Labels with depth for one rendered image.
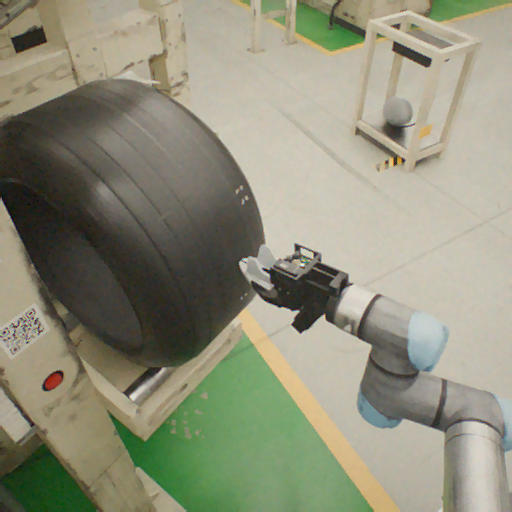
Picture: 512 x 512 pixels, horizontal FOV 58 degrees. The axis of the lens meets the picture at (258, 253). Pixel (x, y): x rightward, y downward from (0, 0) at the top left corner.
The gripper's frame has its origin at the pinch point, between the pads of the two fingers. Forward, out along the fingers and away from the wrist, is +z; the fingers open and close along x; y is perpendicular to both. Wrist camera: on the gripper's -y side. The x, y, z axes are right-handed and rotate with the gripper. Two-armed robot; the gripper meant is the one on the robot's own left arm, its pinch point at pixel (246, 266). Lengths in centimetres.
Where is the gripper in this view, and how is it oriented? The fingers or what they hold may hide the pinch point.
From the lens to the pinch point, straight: 84.1
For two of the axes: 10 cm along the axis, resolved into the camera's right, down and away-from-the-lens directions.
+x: -6.1, 5.7, -5.4
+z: -7.8, -3.5, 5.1
